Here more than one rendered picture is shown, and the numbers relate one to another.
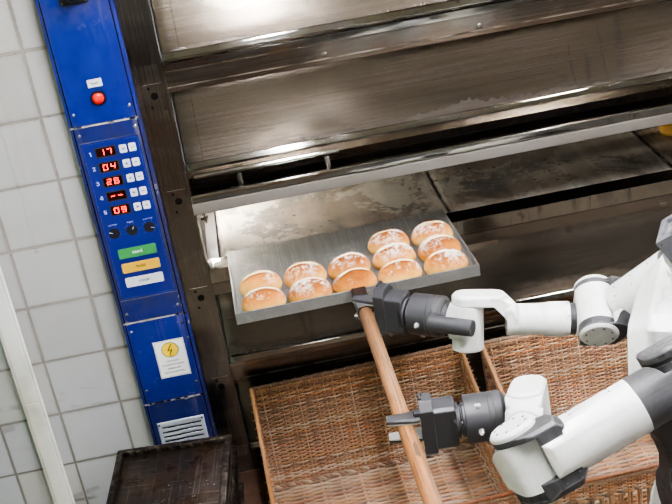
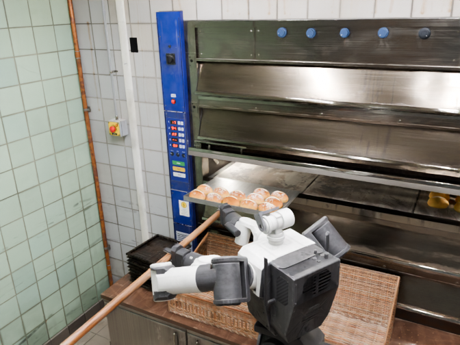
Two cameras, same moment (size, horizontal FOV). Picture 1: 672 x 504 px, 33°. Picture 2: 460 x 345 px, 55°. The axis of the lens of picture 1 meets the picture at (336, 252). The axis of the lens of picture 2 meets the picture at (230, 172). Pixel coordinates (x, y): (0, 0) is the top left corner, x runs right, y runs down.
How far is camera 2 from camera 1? 128 cm
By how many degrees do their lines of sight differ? 30
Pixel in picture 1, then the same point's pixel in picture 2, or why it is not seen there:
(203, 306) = not seen: hidden behind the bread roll
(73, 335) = (157, 186)
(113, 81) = (179, 96)
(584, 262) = (353, 239)
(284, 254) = (229, 185)
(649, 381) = (203, 268)
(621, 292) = not seen: hidden behind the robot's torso
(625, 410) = (187, 276)
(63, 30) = (166, 73)
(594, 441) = (172, 282)
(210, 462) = not seen: hidden behind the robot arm
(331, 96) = (257, 126)
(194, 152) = (202, 132)
